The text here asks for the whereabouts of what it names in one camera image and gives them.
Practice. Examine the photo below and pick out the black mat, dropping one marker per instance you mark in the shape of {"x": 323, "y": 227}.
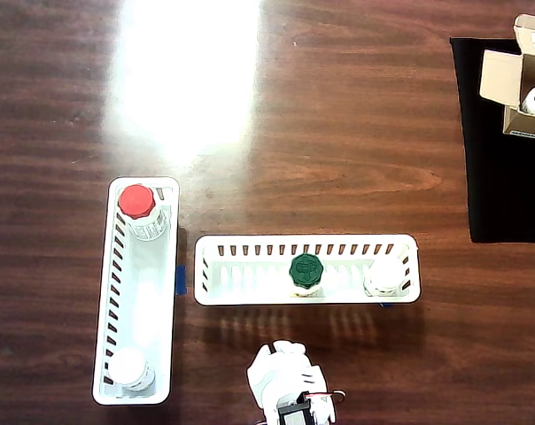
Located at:
{"x": 506, "y": 190}

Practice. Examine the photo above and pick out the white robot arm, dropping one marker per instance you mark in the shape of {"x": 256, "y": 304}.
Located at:
{"x": 314, "y": 376}

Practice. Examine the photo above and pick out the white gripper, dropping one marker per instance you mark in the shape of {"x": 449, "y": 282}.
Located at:
{"x": 273, "y": 369}

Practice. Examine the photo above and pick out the white bottle with red cap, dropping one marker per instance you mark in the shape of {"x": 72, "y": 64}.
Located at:
{"x": 137, "y": 201}

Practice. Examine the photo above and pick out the brown cardboard box with labels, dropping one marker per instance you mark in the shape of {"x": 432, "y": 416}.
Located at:
{"x": 498, "y": 79}

